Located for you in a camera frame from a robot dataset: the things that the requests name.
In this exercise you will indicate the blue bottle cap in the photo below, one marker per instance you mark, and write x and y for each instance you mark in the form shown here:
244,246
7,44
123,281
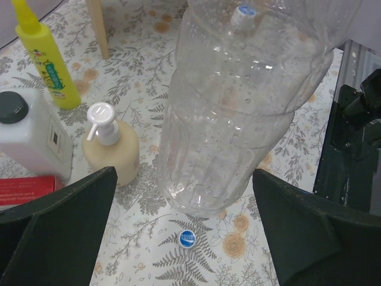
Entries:
243,17
187,239

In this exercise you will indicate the wooden shelf unit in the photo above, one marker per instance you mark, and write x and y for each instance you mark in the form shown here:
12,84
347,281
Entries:
97,20

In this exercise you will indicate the clear plastic bottle large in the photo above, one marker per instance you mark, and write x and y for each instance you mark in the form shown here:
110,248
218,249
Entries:
234,93

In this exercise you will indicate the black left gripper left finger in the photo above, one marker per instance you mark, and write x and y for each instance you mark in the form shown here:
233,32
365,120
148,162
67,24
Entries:
55,239

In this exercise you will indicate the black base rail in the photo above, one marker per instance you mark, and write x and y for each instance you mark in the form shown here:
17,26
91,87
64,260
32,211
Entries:
349,167

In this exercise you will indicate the beige pump lotion bottle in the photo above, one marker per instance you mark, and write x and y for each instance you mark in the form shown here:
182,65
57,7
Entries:
111,142

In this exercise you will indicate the white bottle black cap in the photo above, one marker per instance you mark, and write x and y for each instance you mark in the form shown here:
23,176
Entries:
32,135

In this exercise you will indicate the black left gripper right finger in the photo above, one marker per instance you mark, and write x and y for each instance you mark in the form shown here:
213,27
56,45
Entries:
314,241

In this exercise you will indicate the yellow-green tube bottle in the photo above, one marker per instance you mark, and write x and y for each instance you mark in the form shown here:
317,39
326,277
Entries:
43,51

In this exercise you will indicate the red toothpaste box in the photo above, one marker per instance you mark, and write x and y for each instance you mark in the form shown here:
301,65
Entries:
17,191

